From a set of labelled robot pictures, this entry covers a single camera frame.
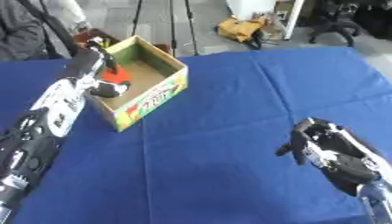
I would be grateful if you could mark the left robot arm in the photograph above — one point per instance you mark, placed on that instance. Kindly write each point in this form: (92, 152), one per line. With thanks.
(48, 116)

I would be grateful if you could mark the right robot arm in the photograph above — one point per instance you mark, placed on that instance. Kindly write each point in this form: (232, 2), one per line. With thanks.
(376, 201)

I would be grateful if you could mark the red block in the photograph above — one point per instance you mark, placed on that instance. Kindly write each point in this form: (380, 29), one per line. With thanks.
(115, 76)

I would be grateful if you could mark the yellow bag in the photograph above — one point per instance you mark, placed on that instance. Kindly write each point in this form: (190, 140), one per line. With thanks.
(240, 29)

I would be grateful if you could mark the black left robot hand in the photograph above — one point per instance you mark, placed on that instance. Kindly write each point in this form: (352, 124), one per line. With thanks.
(86, 62)

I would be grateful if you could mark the black chair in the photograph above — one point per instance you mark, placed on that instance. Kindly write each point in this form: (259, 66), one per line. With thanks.
(337, 24)

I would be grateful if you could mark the cardboard box with green inside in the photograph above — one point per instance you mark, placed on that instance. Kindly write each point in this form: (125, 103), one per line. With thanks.
(148, 78)

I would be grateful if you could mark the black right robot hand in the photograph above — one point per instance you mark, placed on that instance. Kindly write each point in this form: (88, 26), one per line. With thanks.
(331, 154)

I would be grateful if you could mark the white cabinet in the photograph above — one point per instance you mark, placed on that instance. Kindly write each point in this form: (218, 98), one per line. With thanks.
(265, 14)

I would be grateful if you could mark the black tripod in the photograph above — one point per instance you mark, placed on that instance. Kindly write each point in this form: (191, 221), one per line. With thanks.
(171, 26)

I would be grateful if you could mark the person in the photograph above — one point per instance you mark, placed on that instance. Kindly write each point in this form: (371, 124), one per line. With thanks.
(35, 26)

